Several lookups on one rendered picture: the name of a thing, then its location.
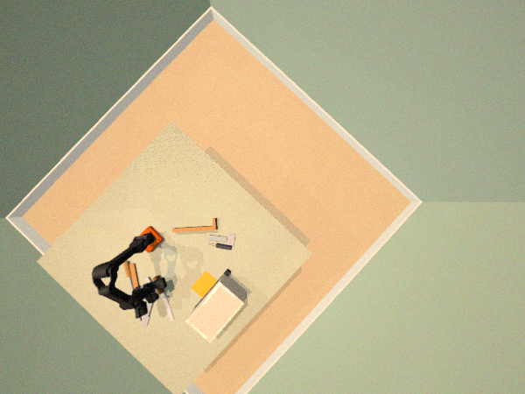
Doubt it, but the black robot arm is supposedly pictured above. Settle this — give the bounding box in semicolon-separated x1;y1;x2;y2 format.
92;232;159;318

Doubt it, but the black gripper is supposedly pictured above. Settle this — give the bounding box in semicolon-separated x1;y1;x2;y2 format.
135;278;167;298

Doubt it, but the beige cabinet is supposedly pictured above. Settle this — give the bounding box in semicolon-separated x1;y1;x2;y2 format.
185;269;246;342

